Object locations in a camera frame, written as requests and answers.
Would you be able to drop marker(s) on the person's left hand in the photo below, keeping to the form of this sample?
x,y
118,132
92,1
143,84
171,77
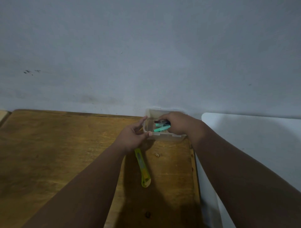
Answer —
x,y
130,139

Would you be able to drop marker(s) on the person's right hand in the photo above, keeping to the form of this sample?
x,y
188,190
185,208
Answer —
x,y
183,124

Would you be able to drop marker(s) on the person's left thumb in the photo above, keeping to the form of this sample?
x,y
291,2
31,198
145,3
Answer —
x,y
147,135

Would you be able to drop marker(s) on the person's right fingers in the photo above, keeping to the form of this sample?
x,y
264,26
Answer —
x,y
164,117

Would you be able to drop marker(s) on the black and red pen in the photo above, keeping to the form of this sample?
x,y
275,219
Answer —
x,y
160,121

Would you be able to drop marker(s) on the clear plastic container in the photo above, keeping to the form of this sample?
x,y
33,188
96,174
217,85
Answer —
x,y
164,138

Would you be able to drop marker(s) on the person's right forearm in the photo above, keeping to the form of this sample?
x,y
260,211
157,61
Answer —
x,y
235,178

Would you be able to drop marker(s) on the person's left forearm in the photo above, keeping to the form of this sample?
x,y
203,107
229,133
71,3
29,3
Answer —
x,y
82,192

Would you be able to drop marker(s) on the teal marker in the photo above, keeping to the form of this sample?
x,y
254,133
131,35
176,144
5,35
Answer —
x,y
162,128
158,125

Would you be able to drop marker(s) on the yellow utility knife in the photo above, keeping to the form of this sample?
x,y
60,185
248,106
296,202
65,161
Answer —
x,y
142,168

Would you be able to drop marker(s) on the white cabinet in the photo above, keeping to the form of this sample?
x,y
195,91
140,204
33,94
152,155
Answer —
x,y
261,141

